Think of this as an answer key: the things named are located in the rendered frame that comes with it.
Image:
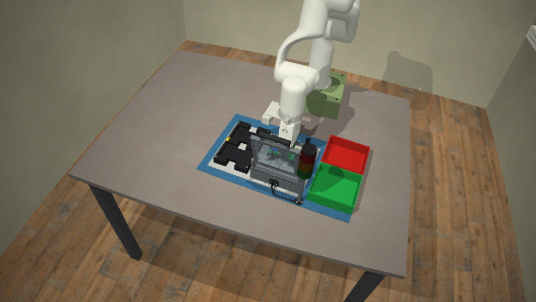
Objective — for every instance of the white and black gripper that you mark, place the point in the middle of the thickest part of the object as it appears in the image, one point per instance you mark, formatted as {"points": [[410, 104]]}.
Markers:
{"points": [[289, 131]]}

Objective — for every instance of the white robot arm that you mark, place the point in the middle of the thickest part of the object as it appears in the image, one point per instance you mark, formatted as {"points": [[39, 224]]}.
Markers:
{"points": [[312, 24]]}

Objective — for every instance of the green bin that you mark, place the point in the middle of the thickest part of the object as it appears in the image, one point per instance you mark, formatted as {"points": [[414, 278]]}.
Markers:
{"points": [[339, 184]]}

